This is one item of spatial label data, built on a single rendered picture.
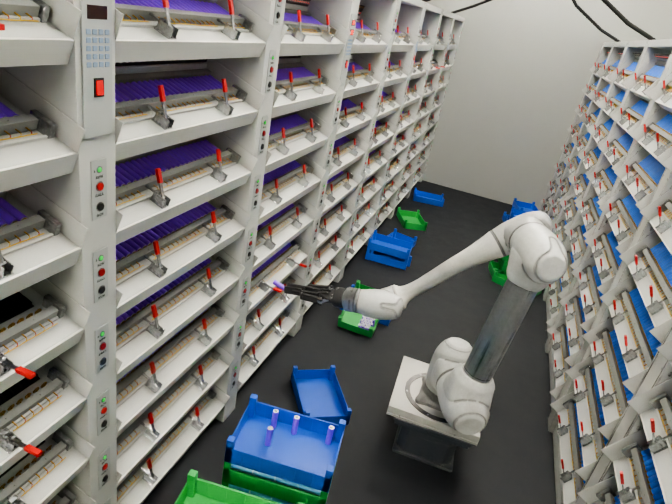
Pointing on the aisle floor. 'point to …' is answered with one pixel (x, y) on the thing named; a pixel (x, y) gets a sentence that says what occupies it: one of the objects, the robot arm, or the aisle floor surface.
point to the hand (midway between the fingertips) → (294, 289)
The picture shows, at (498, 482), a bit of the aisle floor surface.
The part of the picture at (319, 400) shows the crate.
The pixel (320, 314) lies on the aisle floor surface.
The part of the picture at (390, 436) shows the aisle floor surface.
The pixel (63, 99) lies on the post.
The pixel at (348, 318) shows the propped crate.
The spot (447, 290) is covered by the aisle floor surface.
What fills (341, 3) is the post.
